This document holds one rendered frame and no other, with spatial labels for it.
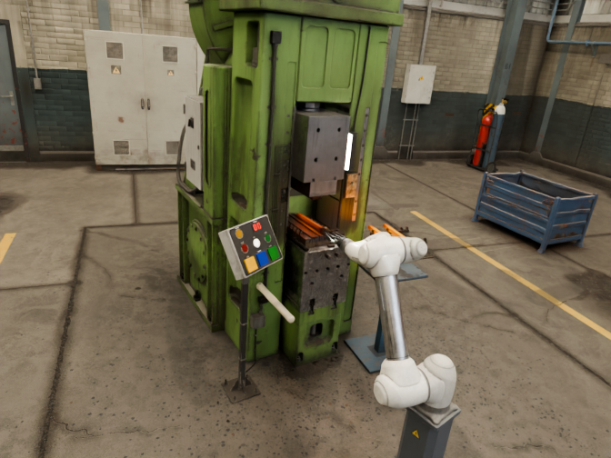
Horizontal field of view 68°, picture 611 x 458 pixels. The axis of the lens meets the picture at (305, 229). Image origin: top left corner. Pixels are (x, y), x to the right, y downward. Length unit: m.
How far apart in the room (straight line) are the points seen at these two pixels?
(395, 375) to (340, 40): 1.93
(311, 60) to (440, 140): 8.08
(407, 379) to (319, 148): 1.42
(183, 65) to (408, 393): 6.59
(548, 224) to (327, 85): 3.98
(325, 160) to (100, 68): 5.48
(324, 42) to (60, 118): 6.32
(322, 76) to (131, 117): 5.34
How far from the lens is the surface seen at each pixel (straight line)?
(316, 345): 3.41
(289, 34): 2.77
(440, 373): 2.21
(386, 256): 2.08
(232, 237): 2.48
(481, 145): 10.25
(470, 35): 10.77
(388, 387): 2.11
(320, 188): 2.88
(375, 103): 3.18
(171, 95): 7.88
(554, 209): 6.18
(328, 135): 2.82
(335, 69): 2.96
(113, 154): 8.03
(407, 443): 2.51
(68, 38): 8.49
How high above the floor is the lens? 2.15
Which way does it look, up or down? 22 degrees down
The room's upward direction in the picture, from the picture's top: 5 degrees clockwise
